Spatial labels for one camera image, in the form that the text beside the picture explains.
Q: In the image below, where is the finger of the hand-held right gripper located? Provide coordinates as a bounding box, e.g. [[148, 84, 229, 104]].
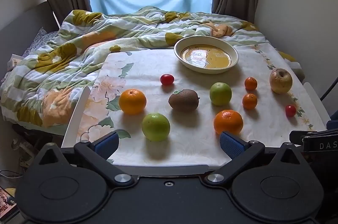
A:
[[289, 128, 338, 146]]

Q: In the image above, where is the black cable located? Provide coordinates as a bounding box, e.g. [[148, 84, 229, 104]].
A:
[[319, 76, 338, 102]]

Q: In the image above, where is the yellow wrinkled apple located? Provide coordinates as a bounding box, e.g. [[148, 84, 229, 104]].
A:
[[269, 68, 293, 94]]

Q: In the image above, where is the grey bed headboard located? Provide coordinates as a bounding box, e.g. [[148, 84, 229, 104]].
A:
[[0, 1, 60, 74]]

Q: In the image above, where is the colourful printed magazine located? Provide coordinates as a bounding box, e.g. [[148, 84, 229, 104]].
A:
[[0, 187, 20, 222]]

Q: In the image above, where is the small tangerine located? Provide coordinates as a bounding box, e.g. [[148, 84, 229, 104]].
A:
[[244, 77, 258, 91], [242, 93, 258, 110]]

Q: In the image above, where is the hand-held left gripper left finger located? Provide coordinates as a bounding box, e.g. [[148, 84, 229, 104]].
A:
[[34, 130, 135, 186]]

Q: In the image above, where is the green apple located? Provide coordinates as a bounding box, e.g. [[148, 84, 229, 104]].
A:
[[210, 82, 232, 106], [142, 113, 171, 142]]

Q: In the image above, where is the large orange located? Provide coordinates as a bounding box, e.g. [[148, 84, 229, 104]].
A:
[[213, 109, 244, 135], [119, 88, 147, 115]]

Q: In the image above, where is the white floral tablecloth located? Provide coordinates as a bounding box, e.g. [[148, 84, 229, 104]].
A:
[[75, 42, 328, 168]]

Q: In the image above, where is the green and yellow floral blanket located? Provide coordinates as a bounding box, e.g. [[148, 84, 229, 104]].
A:
[[0, 5, 305, 135]]

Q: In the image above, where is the small white box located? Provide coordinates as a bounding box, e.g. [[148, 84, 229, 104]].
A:
[[8, 54, 25, 71]]

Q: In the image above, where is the brown kiwi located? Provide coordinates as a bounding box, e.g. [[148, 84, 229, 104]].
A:
[[168, 89, 200, 111]]

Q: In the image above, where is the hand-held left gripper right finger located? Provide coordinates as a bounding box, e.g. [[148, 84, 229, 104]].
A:
[[204, 131, 304, 187]]

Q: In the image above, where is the cream bowl with yellow inside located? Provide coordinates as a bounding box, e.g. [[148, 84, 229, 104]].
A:
[[174, 36, 239, 75]]

